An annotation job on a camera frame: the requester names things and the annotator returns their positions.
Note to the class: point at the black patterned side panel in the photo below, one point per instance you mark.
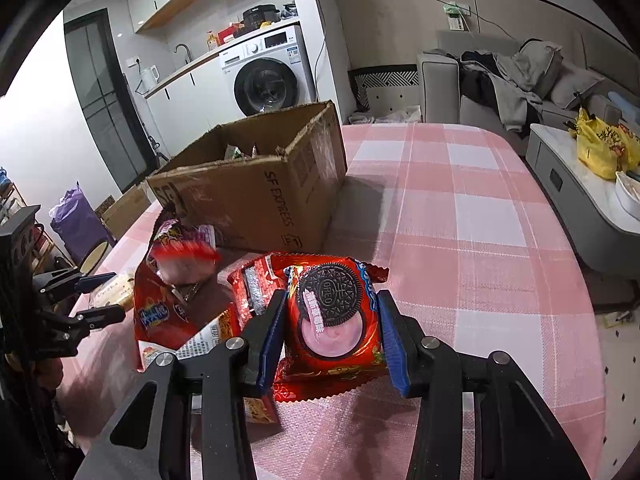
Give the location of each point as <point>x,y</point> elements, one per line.
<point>385,82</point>

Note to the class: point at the dark jacket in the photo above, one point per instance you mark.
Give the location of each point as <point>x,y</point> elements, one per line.
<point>480,90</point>

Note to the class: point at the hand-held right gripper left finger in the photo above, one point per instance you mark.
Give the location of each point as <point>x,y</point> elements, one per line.
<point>272,342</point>

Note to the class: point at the white cloth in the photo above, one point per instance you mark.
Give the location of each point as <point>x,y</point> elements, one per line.
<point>390,115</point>

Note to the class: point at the red cookie snack packet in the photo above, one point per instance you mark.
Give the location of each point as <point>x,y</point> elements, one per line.
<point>330,332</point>

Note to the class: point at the pink plaid tablecloth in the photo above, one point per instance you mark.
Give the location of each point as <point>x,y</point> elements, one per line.
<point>450,260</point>

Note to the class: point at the yellow bottle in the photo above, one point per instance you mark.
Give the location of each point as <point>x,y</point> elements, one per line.
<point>212,41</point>

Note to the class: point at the black rice cooker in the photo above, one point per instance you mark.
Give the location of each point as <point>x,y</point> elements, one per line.
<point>260,17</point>

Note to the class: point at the grey coffee table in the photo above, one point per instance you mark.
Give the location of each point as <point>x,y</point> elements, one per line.
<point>565,200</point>

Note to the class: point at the red box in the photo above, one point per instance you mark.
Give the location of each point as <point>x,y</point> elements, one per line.
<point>230,32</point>

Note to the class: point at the metal kitchen faucet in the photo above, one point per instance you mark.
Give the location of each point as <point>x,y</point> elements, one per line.
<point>183,52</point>

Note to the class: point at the grey sofa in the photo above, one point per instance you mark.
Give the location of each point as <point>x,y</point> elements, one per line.
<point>440,85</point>

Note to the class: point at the purple plastic bag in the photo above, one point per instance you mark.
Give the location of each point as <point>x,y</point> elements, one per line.
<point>75,225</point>

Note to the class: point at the pale white snack packet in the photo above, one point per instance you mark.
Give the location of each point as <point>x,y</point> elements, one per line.
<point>115,290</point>

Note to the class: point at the white washing machine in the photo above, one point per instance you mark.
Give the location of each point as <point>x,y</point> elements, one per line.
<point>270,85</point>

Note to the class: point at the purple red snack packet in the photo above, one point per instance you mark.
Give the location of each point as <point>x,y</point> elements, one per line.
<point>185,250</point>

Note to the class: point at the round stool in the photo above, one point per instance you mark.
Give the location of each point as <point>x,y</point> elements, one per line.
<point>95,257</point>

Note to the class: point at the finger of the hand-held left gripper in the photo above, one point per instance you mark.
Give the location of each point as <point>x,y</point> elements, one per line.
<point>95,282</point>
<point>105,314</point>

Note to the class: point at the grey garment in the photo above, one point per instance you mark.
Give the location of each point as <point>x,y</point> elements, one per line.
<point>520,75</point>

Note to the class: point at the small red snack packet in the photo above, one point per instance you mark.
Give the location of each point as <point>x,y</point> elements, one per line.
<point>250,285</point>

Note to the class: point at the white kitchen base cabinet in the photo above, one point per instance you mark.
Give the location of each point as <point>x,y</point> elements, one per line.
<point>190,105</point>

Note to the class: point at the white electric kettle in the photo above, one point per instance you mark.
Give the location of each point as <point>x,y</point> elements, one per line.
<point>149,76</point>

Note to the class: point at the small cardboard box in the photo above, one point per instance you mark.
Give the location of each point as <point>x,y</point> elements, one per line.
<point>125,212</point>

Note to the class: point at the white bowl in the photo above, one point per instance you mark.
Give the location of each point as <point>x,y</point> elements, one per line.
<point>630,200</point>

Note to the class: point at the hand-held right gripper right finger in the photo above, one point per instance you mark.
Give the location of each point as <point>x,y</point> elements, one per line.
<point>392,347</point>

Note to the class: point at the yellow plastic bag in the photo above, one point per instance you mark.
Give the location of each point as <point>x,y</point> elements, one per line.
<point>597,147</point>

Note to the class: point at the brown cardboard box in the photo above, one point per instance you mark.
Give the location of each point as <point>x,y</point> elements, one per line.
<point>240,195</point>

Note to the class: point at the orange snack packet white label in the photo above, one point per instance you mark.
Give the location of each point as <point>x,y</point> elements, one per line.
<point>225,327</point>

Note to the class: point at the dark glass door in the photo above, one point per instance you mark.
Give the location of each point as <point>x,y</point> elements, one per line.
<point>100,100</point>

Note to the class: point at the white wall power strip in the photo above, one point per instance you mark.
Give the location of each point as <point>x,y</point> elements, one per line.
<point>456,15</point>

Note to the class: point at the grey sofa cushion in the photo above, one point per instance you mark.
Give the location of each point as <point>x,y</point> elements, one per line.
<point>575,87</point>

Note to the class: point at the metal storage rack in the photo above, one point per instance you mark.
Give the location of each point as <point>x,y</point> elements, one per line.
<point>20,200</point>

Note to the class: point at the large red snack bag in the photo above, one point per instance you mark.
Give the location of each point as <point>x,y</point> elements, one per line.
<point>160,312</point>

